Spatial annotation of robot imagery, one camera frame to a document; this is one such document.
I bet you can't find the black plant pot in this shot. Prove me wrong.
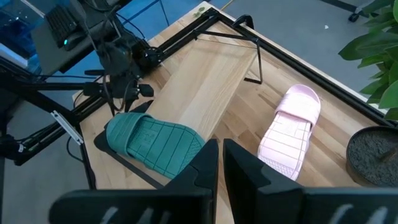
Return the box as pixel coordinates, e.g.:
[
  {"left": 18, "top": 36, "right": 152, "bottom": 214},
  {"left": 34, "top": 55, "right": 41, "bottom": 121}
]
[{"left": 345, "top": 126, "right": 398, "bottom": 187}]

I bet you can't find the grey equipment tray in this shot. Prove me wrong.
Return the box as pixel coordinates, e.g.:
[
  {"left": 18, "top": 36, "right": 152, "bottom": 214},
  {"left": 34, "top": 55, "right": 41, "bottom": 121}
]
[{"left": 30, "top": 0, "right": 121, "bottom": 75}]

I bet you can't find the black keyboard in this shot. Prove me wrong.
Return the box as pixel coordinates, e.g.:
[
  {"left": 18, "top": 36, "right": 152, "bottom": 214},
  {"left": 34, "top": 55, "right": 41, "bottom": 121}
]
[{"left": 45, "top": 4, "right": 78, "bottom": 48}]

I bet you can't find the black computer mouse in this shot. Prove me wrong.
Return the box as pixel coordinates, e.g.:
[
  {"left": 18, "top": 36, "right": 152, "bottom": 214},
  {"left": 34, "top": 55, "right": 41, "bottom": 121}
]
[{"left": 63, "top": 30, "right": 85, "bottom": 51}]

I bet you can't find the pink rubber slide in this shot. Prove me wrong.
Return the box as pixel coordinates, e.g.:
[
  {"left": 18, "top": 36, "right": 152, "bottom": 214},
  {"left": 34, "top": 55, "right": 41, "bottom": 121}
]
[{"left": 257, "top": 83, "right": 322, "bottom": 182}]

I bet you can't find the green leafy plant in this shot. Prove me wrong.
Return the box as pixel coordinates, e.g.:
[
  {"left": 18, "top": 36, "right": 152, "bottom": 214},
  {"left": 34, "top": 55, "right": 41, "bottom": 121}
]
[{"left": 338, "top": 0, "right": 398, "bottom": 121}]

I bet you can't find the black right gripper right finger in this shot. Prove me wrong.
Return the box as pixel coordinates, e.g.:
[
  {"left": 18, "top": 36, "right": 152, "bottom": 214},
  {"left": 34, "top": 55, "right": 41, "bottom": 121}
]
[{"left": 223, "top": 138, "right": 398, "bottom": 224}]

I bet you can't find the green rubber slide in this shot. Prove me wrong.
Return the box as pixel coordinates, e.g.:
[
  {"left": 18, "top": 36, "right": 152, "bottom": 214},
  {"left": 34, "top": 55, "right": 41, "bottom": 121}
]
[{"left": 105, "top": 112, "right": 206, "bottom": 180}]

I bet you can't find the black table clamp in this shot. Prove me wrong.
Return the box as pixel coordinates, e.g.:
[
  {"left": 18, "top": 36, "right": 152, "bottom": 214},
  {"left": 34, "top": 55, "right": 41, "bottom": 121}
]
[{"left": 231, "top": 14, "right": 254, "bottom": 29}]

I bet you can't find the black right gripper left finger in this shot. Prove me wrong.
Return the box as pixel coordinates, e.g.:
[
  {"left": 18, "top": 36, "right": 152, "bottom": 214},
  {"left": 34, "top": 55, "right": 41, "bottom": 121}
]
[{"left": 49, "top": 138, "right": 220, "bottom": 224}]

